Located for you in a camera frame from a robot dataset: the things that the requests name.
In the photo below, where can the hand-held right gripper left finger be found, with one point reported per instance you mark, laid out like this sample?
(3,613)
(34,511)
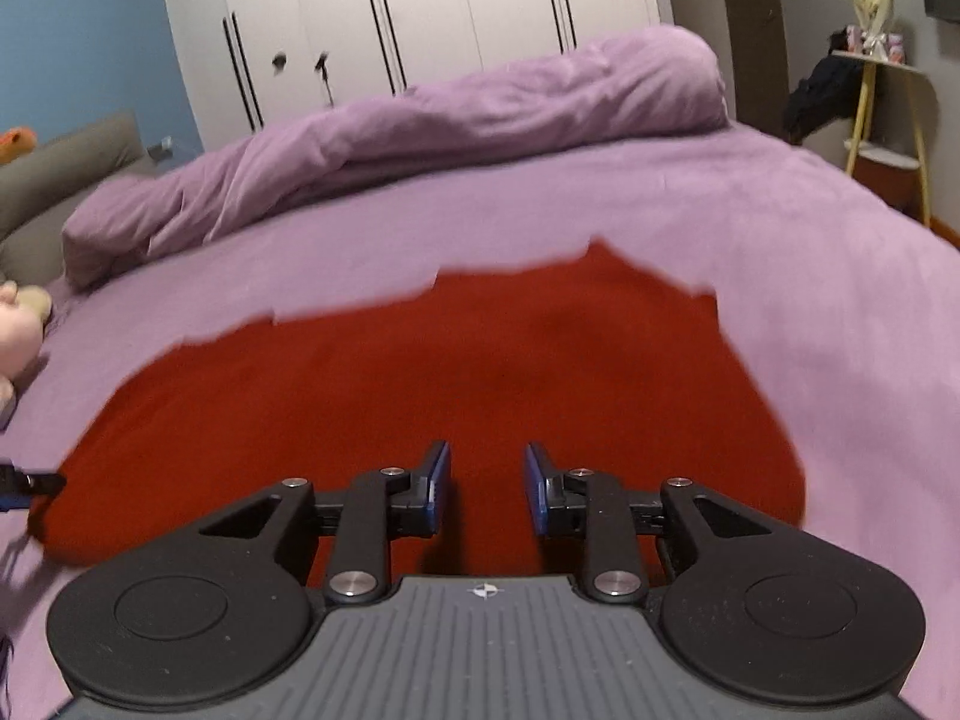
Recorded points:
(439,481)

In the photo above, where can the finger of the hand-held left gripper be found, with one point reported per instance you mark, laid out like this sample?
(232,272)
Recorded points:
(34,484)

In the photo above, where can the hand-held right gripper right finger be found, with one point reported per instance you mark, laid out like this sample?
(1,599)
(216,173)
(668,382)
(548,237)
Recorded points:
(534,489)

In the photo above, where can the rust red knit cardigan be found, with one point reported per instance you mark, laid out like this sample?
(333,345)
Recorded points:
(450,360)

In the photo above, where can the dark clothes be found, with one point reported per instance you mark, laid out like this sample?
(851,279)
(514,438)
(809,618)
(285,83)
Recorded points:
(821,94)

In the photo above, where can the pink plush toy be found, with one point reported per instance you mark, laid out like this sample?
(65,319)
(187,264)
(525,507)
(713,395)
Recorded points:
(16,345)

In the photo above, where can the grey pillows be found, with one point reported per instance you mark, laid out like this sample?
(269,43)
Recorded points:
(60,180)

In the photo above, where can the purple duvet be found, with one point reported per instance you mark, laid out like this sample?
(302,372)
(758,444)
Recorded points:
(420,142)

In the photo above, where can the orange plush toy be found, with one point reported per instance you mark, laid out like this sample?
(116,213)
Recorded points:
(15,144)

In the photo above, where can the purple bed sheet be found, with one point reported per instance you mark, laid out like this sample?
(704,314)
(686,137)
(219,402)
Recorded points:
(787,240)

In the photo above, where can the white wardrobe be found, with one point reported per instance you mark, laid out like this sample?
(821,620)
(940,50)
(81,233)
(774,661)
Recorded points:
(420,7)

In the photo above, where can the yellow side table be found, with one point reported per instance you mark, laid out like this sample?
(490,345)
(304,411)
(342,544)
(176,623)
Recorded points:
(911,127)

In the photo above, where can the pale wrapped bouquet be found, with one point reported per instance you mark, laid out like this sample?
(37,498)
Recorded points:
(870,4)

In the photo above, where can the dark door frame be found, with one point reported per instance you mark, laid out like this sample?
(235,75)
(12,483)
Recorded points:
(750,30)

